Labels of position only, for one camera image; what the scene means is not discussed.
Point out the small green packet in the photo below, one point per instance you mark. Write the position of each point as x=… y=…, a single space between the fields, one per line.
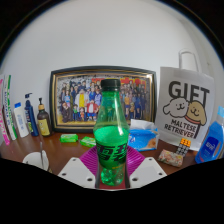
x=69 y=138
x=88 y=142

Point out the patterned paper cup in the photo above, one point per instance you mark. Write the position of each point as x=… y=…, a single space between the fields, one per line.
x=31 y=160

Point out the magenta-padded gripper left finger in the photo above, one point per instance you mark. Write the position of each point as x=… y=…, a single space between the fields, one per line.
x=78 y=171

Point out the amber pump bottle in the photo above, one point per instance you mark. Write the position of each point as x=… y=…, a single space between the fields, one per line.
x=44 y=123

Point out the green plastic drink bottle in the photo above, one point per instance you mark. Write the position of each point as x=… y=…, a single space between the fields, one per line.
x=111 y=146

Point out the small patterned box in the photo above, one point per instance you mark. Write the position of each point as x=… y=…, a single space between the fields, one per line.
x=170 y=158

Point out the white spoon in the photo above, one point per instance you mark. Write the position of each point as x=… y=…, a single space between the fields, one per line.
x=42 y=153

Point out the dark blue pump bottle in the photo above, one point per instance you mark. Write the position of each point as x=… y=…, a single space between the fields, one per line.
x=31 y=116

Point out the white lotion bottle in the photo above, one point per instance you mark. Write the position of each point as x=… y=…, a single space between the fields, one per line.
x=21 y=121

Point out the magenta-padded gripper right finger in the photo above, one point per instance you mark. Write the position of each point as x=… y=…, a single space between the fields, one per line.
x=146 y=171

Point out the blue detergent bottle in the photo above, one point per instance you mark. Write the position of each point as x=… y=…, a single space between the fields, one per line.
x=210 y=143

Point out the white green shuttlecock tube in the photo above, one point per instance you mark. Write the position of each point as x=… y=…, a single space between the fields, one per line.
x=10 y=113

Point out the pink shuttlecock tube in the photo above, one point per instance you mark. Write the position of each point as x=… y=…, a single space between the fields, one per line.
x=3 y=126

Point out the white printed paper bag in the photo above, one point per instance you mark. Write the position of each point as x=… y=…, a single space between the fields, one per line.
x=185 y=106

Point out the framed group photo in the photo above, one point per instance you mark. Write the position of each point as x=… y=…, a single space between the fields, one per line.
x=76 y=100

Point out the blue tissue pack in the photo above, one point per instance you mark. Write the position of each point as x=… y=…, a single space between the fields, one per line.
x=143 y=138

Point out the orange black puzzle cube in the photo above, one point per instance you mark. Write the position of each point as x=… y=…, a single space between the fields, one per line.
x=183 y=147

